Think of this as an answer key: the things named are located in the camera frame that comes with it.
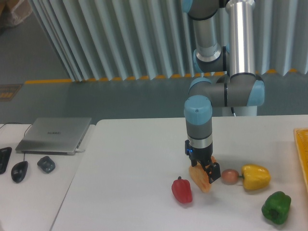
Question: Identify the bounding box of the black mouse cable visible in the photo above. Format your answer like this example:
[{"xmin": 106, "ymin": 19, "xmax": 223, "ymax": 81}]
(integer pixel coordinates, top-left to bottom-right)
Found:
[{"xmin": 0, "ymin": 122, "xmax": 33, "ymax": 162}]

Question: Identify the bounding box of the green bell pepper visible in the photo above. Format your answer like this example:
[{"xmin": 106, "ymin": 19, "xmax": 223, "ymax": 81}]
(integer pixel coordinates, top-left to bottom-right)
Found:
[{"xmin": 261, "ymin": 191, "xmax": 292, "ymax": 225}]

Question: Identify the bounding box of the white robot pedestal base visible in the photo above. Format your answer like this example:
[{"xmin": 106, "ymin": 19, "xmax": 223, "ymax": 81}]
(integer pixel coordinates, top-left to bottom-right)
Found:
[{"xmin": 222, "ymin": 106, "xmax": 257, "ymax": 116}]

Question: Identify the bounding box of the dark grey small device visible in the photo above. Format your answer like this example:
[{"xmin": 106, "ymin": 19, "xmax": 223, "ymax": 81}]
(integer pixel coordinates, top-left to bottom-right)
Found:
[{"xmin": 37, "ymin": 156, "xmax": 56, "ymax": 174}]

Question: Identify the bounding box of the brown egg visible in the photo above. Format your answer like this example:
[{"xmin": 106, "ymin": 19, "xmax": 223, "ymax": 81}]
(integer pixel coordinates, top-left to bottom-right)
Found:
[{"xmin": 221, "ymin": 169, "xmax": 239, "ymax": 185}]

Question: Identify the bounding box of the yellow bell pepper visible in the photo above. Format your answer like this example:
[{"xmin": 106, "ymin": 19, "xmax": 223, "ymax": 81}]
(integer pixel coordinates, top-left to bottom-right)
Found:
[{"xmin": 238, "ymin": 164, "xmax": 271, "ymax": 191}]

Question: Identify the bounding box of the triangular orange bread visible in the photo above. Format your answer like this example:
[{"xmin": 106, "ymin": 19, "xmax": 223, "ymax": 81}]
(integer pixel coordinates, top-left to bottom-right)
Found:
[{"xmin": 189, "ymin": 163, "xmax": 211, "ymax": 193}]

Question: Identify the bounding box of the silver closed laptop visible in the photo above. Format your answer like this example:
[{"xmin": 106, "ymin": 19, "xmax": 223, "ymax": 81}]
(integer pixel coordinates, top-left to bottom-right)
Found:
[{"xmin": 15, "ymin": 117, "xmax": 91, "ymax": 155}]

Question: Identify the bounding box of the black keyboard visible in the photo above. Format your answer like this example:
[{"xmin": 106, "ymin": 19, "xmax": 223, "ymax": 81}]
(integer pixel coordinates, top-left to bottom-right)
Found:
[{"xmin": 0, "ymin": 147, "xmax": 12, "ymax": 174}]

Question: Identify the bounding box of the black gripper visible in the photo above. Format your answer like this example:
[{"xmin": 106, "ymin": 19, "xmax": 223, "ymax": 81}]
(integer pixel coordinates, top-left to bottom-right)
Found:
[{"xmin": 185, "ymin": 140, "xmax": 221, "ymax": 184}]

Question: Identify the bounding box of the red bell pepper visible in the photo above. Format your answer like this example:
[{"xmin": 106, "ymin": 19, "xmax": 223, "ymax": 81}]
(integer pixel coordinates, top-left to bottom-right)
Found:
[{"xmin": 171, "ymin": 176, "xmax": 193, "ymax": 204}]

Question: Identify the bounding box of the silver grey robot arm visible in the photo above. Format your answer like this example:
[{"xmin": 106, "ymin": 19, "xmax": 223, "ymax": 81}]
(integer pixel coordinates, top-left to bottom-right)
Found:
[{"xmin": 182, "ymin": 0, "xmax": 265, "ymax": 183}]

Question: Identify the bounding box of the black computer mouse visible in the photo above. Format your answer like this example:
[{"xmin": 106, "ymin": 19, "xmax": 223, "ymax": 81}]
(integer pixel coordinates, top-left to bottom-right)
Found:
[{"xmin": 11, "ymin": 161, "xmax": 28, "ymax": 183}]

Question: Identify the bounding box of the white pleated curtain screen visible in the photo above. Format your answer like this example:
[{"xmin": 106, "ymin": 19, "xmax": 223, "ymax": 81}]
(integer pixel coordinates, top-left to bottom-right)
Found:
[{"xmin": 30, "ymin": 0, "xmax": 308, "ymax": 81}]

